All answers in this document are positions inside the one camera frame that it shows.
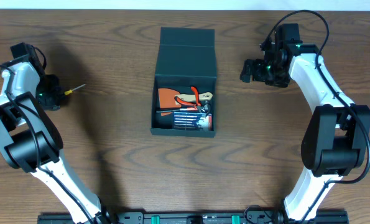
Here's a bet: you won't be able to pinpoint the red handled pliers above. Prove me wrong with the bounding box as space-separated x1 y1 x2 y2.
174 86 213 114

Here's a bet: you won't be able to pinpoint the orange scraper wooden handle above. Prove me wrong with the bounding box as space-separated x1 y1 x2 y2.
157 88 214 116

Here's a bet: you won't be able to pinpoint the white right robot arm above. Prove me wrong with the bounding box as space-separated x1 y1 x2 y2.
239 24 370 223

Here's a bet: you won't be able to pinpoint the blue precision screwdriver case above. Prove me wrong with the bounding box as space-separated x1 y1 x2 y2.
173 112 213 131

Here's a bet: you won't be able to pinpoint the black yellow screwdriver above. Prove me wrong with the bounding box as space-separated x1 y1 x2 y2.
62 84 86 96

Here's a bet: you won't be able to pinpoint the dark green lidded box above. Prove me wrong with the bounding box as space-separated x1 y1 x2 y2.
150 27 217 138

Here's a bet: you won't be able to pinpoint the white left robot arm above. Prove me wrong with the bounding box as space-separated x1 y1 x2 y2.
0 42 112 223

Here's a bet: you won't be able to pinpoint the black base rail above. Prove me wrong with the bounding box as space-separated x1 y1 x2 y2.
37 210 349 224

